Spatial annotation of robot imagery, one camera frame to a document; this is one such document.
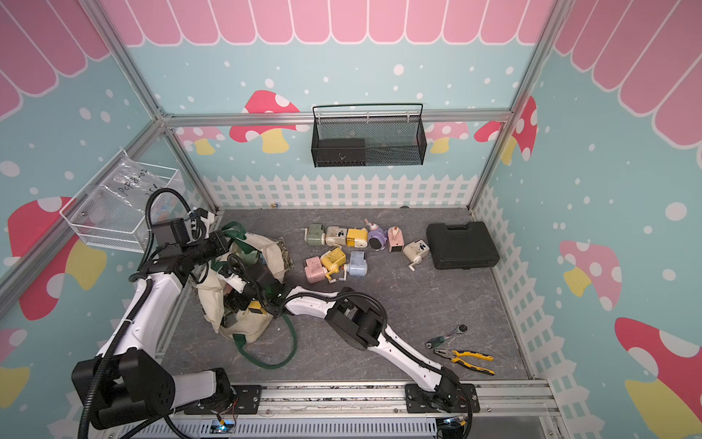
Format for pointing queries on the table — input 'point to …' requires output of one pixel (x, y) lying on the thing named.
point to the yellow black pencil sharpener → (255, 307)
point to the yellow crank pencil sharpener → (332, 261)
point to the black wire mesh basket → (364, 134)
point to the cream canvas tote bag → (268, 340)
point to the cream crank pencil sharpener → (415, 251)
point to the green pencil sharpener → (314, 235)
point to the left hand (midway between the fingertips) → (235, 239)
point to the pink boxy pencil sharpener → (313, 270)
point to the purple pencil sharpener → (377, 239)
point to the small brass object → (273, 205)
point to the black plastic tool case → (461, 247)
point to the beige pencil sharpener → (336, 236)
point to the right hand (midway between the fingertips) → (224, 291)
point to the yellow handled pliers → (453, 354)
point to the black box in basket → (341, 152)
